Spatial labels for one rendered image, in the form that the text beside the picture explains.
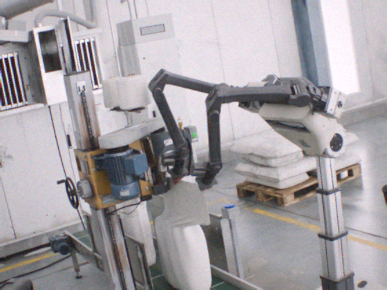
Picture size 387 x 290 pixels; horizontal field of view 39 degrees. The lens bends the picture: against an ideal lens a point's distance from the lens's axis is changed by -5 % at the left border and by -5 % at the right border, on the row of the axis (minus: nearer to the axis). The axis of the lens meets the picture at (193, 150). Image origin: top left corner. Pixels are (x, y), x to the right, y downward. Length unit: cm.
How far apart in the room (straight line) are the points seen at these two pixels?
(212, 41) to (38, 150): 334
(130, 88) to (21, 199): 310
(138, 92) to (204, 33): 518
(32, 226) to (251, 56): 422
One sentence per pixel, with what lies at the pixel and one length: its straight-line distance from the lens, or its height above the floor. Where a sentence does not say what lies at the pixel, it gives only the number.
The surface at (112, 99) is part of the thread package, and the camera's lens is 314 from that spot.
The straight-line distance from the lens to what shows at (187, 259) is 325.
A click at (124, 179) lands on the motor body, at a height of 119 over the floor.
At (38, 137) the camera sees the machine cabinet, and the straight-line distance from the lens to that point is 575.
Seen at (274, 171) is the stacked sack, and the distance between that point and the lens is 584.
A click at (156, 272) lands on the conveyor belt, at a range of 380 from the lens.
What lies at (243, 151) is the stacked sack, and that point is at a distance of 613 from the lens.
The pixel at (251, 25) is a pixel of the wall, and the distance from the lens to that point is 847.
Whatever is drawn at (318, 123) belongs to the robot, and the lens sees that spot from 273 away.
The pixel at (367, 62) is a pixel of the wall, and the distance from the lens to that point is 1006.
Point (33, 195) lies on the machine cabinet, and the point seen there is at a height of 58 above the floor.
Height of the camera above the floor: 184
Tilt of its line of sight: 11 degrees down
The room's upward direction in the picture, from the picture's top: 10 degrees counter-clockwise
